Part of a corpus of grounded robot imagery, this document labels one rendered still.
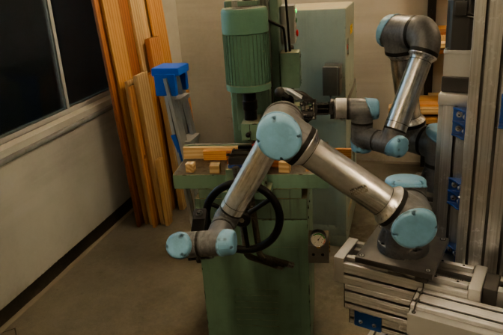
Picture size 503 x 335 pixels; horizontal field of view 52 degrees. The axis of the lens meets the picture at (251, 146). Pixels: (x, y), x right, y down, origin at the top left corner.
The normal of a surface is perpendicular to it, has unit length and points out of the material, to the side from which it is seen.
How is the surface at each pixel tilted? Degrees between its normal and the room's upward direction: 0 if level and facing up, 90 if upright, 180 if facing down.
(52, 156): 90
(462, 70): 90
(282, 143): 85
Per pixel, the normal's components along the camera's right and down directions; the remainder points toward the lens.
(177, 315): -0.07, -0.94
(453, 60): -0.51, 0.31
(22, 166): 0.96, 0.04
